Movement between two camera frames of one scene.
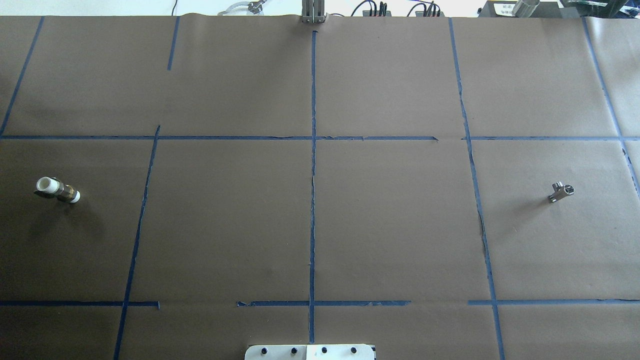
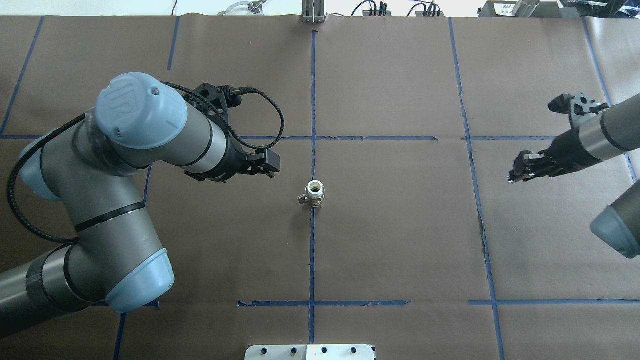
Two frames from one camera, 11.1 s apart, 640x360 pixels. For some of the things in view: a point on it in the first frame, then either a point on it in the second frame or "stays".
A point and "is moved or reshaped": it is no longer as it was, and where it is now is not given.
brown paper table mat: x=371 y=181 stays
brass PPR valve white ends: x=52 y=185 is moved or reshaped
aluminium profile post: x=313 y=11 stays
